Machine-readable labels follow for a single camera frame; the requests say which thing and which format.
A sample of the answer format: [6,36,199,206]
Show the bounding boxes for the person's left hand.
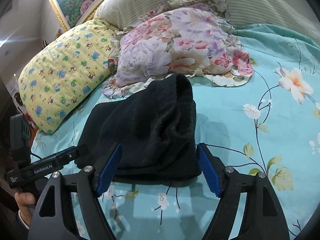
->
[14,192,36,223]

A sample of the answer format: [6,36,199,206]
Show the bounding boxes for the turquoise floral bed sheet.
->
[31,23,320,240]

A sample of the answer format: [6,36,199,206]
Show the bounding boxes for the black pants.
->
[75,74,201,181]

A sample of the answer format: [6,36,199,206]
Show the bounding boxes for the yellow cartoon print pillow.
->
[18,17,118,134]

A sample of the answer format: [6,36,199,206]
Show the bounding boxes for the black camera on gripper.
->
[10,114,31,168]

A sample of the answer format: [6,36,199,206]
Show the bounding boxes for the pink purple floral pillow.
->
[102,0,253,99]

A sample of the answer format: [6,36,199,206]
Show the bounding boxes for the person's left forearm sleeve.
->
[1,188,28,240]

